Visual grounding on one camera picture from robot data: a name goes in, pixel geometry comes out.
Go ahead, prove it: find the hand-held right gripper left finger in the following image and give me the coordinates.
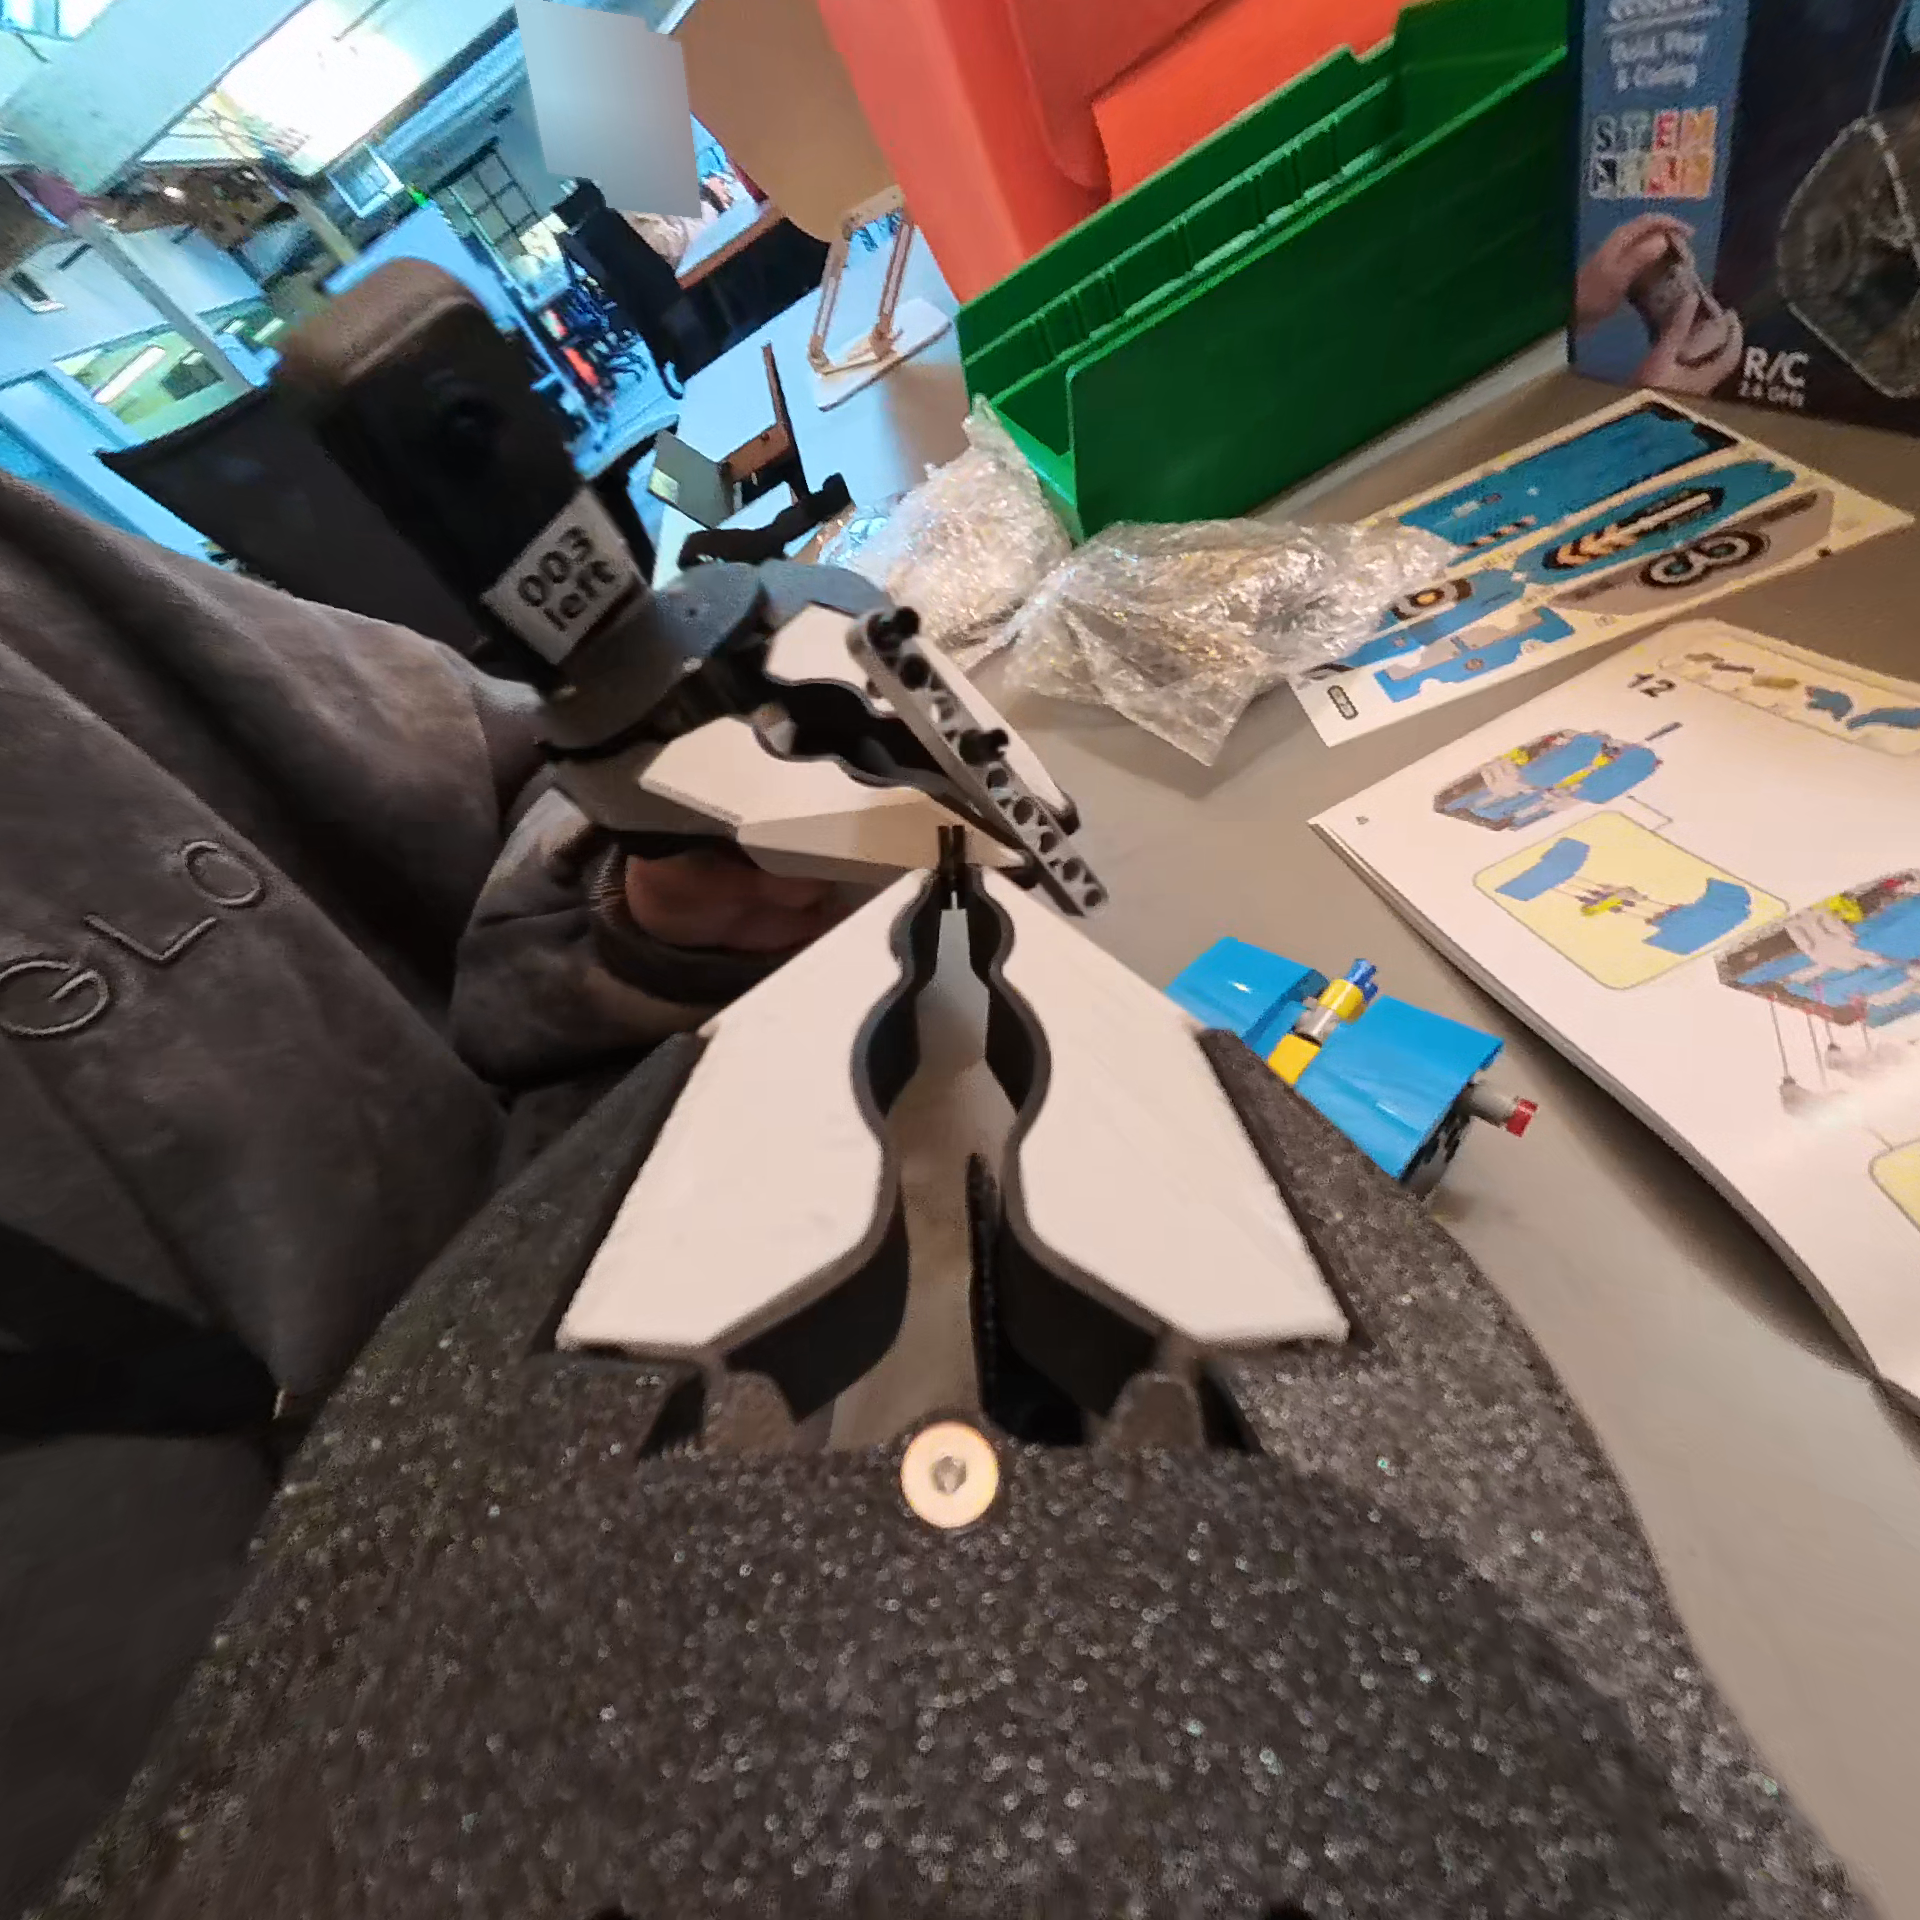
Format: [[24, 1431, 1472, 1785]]
[[553, 865, 940, 1359]]

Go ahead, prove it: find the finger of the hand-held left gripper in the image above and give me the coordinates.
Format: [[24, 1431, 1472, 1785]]
[[753, 611, 940, 786], [637, 714, 1031, 878]]

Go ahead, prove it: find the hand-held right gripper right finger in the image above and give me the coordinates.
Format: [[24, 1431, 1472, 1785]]
[[966, 869, 1350, 1373]]

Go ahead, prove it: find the grey perforated brick beam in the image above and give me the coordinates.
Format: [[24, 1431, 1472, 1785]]
[[843, 604, 1116, 918]]

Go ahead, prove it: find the person's left forearm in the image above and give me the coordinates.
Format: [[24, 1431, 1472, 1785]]
[[449, 704, 781, 1089]]

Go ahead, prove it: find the grey desk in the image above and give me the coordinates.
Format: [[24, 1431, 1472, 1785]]
[[840, 322, 1920, 1920]]

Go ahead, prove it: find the person's left hand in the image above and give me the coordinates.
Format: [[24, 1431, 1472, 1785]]
[[611, 851, 864, 961]]

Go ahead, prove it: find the crumpled clear plastic bag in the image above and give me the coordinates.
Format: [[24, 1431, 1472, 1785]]
[[995, 515, 1457, 768], [840, 395, 1074, 662]]

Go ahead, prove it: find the small angled stand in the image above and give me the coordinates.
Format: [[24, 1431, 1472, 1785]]
[[651, 344, 850, 528]]

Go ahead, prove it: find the blue brick vehicle model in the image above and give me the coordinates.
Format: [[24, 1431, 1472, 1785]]
[[1166, 936, 1539, 1193]]

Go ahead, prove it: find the black office chair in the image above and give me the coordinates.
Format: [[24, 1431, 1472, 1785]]
[[95, 382, 497, 647]]

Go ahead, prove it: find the green plastic bin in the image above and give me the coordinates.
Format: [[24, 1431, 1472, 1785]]
[[956, 0, 1574, 541]]

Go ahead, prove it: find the orange felt bag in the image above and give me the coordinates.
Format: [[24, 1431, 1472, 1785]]
[[816, 0, 1419, 301]]

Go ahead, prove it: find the building instruction booklet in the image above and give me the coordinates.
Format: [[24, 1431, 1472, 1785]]
[[1308, 618, 1920, 1419]]

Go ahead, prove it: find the blue sticker sheet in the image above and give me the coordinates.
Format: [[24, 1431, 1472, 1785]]
[[1286, 389, 1917, 747]]

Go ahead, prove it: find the blue black toy box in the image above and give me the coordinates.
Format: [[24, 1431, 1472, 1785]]
[[1565, 0, 1920, 438]]

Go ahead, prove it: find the black head strap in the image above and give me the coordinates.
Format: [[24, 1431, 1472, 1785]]
[[681, 471, 852, 569]]

